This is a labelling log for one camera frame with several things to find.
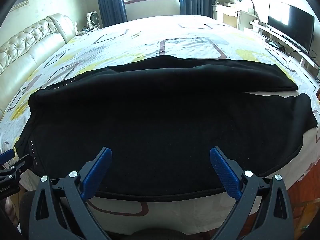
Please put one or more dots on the white fan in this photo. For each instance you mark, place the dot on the white fan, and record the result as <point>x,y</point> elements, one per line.
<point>94,20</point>

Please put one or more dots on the black flat television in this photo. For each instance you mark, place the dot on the black flat television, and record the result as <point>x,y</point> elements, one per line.
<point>292,25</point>

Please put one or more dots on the cream tufted leather headboard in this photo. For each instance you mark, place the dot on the cream tufted leather headboard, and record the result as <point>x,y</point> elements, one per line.
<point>25,47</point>

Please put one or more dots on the white television stand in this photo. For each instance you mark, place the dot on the white television stand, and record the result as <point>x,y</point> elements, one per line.
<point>297,52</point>

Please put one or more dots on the black set-top box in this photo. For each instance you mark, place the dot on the black set-top box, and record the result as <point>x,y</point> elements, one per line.
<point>275,44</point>

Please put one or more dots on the black pants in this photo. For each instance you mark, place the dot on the black pants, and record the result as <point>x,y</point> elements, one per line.
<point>160,117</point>

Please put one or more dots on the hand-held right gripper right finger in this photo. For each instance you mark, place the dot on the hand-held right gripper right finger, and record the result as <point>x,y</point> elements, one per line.
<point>225,172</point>

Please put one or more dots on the white dresser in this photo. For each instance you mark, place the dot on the white dresser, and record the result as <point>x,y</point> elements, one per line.
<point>232,15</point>

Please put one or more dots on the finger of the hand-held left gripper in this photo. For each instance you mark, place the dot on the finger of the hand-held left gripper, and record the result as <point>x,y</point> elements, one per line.
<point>21,165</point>
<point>6,157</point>

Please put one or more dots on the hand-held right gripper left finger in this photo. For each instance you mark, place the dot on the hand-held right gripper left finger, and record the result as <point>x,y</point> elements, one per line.
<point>97,172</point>

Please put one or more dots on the wall picture frame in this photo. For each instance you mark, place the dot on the wall picture frame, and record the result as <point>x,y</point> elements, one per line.
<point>21,1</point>

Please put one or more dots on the bed with patterned sheet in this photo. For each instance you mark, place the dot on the bed with patterned sheet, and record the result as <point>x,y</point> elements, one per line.
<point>140,42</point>

